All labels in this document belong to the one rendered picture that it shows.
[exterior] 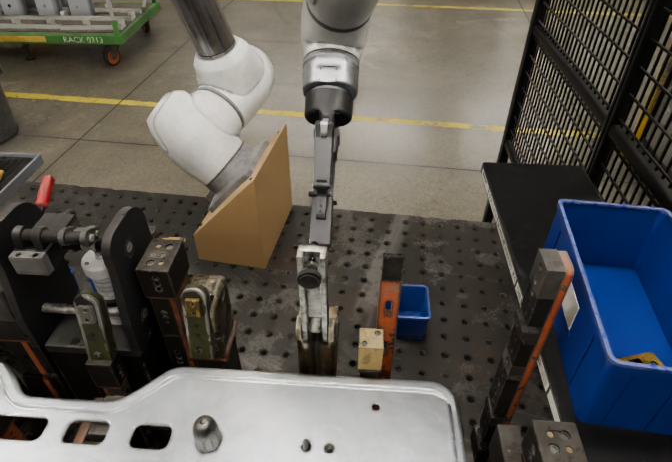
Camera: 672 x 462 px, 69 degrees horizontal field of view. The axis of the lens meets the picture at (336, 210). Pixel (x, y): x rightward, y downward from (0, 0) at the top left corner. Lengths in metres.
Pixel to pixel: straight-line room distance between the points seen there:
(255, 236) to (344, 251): 0.26
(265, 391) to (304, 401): 0.06
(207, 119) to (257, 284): 0.43
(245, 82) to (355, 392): 0.86
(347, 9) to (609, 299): 0.60
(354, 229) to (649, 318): 0.81
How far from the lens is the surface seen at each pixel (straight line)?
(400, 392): 0.73
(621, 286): 0.93
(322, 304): 0.65
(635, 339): 0.86
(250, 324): 1.19
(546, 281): 0.66
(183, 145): 1.24
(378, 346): 0.69
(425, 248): 1.38
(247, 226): 1.22
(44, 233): 0.78
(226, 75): 1.29
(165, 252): 0.77
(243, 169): 1.23
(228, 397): 0.74
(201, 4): 1.24
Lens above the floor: 1.62
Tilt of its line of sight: 38 degrees down
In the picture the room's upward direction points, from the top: straight up
